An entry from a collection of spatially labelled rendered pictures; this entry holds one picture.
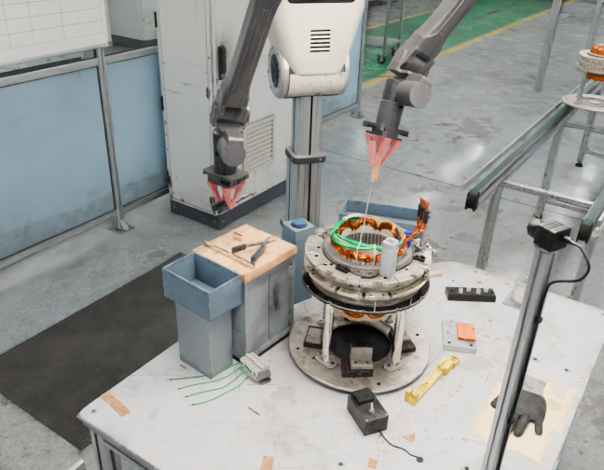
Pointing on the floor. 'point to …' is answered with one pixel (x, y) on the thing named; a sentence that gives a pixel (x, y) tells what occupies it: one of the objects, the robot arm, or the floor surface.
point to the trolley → (386, 35)
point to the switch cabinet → (206, 15)
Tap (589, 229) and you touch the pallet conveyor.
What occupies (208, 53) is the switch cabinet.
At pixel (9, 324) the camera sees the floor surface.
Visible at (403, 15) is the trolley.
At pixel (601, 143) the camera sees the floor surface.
